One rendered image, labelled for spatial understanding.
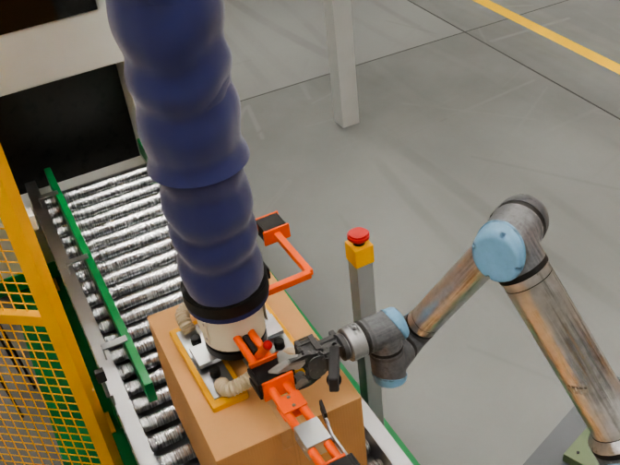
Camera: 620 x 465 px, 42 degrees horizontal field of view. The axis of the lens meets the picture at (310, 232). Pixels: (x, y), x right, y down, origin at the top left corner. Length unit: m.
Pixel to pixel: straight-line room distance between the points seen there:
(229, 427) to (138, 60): 0.94
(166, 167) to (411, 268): 2.35
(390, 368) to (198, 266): 0.57
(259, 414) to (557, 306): 0.80
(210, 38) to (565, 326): 0.94
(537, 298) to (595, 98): 3.79
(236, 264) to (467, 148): 3.10
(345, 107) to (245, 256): 3.22
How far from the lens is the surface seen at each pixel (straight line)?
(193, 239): 1.89
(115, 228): 3.66
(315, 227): 4.29
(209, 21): 1.65
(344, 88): 5.03
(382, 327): 2.04
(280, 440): 2.07
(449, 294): 2.04
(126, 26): 1.65
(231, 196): 1.85
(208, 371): 2.20
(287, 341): 2.23
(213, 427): 2.10
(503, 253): 1.69
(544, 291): 1.75
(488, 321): 3.71
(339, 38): 4.89
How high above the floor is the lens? 2.55
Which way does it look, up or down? 37 degrees down
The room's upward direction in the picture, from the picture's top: 7 degrees counter-clockwise
